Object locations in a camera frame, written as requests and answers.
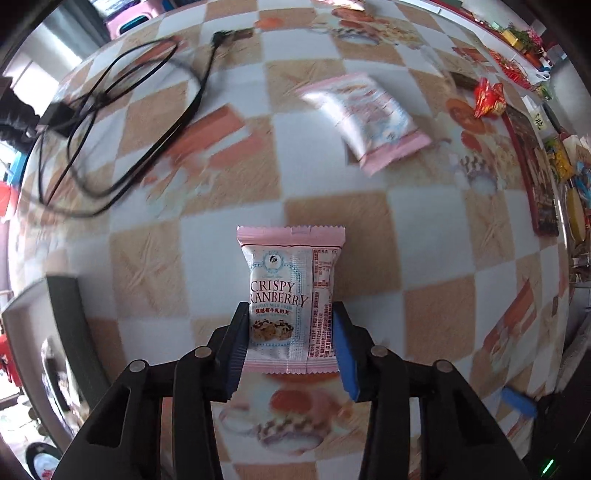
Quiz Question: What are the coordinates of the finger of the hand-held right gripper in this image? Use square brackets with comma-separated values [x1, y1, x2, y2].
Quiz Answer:
[501, 385, 539, 418]

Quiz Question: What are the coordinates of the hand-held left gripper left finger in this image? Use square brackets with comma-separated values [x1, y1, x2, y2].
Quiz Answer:
[60, 301, 250, 480]

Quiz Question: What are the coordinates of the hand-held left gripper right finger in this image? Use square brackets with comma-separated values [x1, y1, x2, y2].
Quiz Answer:
[331, 300, 522, 480]

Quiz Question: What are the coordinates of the pink white snack packet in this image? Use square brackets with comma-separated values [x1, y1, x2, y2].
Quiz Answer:
[236, 224, 347, 374]
[295, 72, 432, 176]

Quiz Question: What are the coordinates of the white plate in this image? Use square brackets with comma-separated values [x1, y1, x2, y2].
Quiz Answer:
[23, 443, 65, 480]

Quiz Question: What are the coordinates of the pile of colourful candies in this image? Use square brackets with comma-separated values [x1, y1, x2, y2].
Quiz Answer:
[545, 136, 578, 181]

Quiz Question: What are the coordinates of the red plastic object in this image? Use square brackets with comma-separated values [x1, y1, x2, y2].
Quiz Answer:
[0, 180, 14, 222]

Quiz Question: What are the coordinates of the white green packet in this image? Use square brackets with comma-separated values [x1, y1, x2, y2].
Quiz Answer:
[529, 99, 555, 134]

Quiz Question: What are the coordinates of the black power adapter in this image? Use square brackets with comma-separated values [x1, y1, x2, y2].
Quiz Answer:
[39, 104, 77, 137]

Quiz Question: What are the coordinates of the red snack packet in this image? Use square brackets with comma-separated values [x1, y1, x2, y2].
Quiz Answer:
[473, 78, 508, 118]

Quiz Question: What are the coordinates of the black ribbed object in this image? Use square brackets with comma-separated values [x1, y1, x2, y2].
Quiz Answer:
[0, 78, 47, 144]

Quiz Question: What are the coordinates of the pile of red packets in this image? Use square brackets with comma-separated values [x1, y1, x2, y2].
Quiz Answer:
[489, 51, 539, 86]

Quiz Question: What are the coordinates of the pink stool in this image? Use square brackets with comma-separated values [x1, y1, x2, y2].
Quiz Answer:
[104, 0, 178, 40]

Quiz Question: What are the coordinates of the green yellow box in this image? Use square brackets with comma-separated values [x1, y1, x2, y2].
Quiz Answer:
[503, 28, 536, 49]

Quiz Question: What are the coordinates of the black cable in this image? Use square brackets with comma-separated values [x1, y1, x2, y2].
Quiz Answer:
[39, 30, 254, 217]

